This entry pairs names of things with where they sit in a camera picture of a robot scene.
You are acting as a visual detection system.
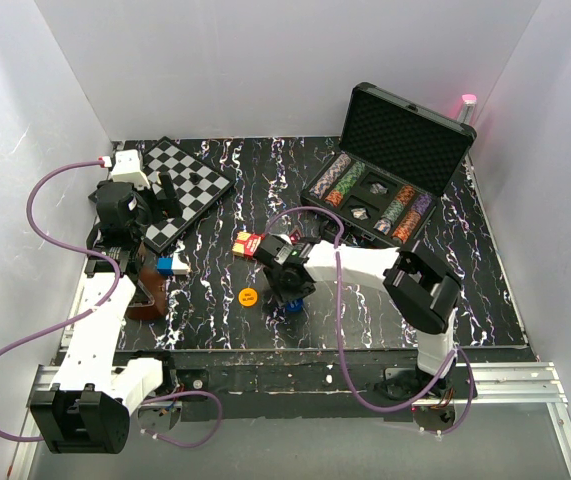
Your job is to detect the blue small blind button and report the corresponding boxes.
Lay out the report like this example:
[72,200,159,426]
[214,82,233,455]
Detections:
[285,298,304,313]

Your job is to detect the yellow big blind button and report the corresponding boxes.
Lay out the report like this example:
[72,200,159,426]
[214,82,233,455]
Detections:
[237,287,258,307]

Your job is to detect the black poker chip case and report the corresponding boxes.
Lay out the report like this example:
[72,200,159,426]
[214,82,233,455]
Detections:
[300,82,476,248]

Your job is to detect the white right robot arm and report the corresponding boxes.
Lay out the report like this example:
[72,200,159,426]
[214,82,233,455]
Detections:
[254,234,462,398]

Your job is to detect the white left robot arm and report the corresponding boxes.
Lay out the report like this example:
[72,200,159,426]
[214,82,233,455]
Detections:
[29,172,179,454]

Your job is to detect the black silver chess board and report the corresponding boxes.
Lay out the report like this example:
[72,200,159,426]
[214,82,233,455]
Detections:
[143,137,234,254]

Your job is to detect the red black triangle all-in button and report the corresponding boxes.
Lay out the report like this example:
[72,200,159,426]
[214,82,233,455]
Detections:
[289,229,302,243]

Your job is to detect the red yellow card deck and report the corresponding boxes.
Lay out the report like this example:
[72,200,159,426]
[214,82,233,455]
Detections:
[232,231,264,259]

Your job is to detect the blue white flat card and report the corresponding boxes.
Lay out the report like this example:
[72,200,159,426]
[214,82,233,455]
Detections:
[156,256,191,276]

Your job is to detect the blue beige chip stack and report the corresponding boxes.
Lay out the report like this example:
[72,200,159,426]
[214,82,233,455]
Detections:
[310,153,351,199]

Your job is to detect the orange chip stack left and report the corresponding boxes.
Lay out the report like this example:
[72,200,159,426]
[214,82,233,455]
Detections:
[324,189,345,208]

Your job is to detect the blue grey chip stack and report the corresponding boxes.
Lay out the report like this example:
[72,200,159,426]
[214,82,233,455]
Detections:
[374,218,392,235]

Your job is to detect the green grey chip stack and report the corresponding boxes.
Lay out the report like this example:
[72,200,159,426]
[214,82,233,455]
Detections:
[382,198,406,224]

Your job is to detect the orange black chip stack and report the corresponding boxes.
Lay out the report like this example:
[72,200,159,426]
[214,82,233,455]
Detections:
[392,210,421,245]

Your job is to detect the orange chip stack right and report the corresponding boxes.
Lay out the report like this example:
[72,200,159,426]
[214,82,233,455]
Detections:
[395,185,416,205]

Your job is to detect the purple chip stack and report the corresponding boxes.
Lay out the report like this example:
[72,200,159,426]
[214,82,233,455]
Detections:
[411,194,433,215]

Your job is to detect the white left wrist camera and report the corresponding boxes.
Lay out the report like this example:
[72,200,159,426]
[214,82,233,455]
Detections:
[110,149,151,190]

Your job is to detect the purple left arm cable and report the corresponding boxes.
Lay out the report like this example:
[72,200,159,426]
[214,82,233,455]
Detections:
[0,158,224,448]

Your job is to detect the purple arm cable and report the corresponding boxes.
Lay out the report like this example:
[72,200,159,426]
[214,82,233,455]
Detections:
[263,206,477,435]
[0,158,224,448]

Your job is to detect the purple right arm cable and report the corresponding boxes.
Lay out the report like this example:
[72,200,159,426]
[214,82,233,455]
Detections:
[263,206,477,435]

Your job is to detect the pink capped metal post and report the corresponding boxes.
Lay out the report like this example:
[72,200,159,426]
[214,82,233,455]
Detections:
[457,94,477,125]

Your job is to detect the aluminium front rail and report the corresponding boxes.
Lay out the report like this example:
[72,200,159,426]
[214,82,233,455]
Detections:
[28,363,571,479]

